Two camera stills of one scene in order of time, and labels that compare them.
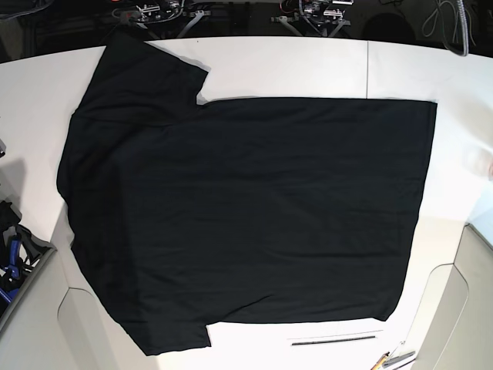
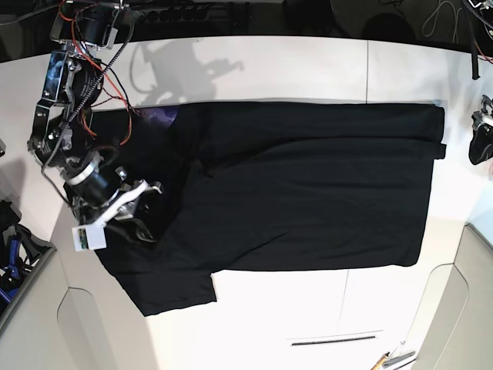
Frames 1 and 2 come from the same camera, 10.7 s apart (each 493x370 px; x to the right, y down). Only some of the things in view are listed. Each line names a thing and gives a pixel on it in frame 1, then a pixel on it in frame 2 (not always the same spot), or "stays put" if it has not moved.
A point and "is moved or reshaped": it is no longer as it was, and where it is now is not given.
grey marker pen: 398,358 stays put
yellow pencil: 380,361 stays put
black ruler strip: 308,342 stays put
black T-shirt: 189,213 is moved or reshaped
